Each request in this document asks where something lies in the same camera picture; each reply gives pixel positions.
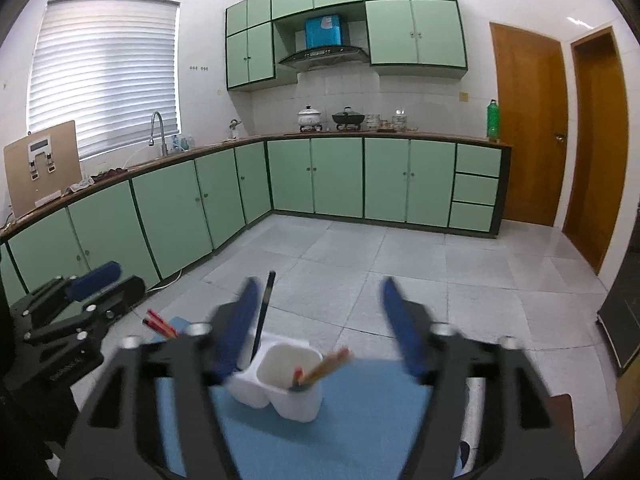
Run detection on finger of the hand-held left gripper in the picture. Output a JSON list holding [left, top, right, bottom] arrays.
[[10, 260, 123, 318], [22, 275, 147, 346]]

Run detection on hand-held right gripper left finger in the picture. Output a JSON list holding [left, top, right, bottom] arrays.
[[59, 277, 266, 480]]

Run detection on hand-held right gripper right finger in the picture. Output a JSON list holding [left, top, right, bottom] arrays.
[[380, 275, 586, 480]]

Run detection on black chopstick with silver band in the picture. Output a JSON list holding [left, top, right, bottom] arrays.
[[250, 271, 277, 358]]

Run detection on white two-compartment utensil holder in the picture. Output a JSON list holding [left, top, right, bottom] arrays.
[[227, 331, 325, 423]]

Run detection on blue table cloth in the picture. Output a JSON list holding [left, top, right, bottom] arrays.
[[152, 316, 483, 480]]

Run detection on green base cabinets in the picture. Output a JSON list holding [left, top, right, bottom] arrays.
[[0, 132, 513, 311]]

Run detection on metal sink faucet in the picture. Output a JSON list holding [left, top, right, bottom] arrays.
[[149, 111, 169, 157]]

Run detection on brown wooden board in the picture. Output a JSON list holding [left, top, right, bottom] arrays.
[[547, 394, 576, 461]]

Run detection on white window blind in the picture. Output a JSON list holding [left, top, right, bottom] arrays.
[[27, 0, 181, 161]]

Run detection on black wok with lid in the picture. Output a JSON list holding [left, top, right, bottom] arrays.
[[332, 107, 367, 129]]

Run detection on black oven cabinet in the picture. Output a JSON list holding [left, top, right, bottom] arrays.
[[597, 240, 640, 377]]

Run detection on green bottle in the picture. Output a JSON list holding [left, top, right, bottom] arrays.
[[486, 99, 501, 141]]

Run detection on plain wooden door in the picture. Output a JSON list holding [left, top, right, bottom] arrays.
[[562, 26, 630, 276]]

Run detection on black range hood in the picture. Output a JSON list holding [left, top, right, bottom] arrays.
[[278, 46, 366, 72]]

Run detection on blue box on hood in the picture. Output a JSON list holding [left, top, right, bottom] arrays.
[[305, 16, 346, 48]]

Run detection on white floor cable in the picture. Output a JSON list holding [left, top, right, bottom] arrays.
[[147, 269, 183, 292]]

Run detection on wooden door with handle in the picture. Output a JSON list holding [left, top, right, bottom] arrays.
[[489, 21, 569, 227]]

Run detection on green wall cabinets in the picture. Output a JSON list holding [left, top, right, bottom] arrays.
[[225, 0, 468, 92]]

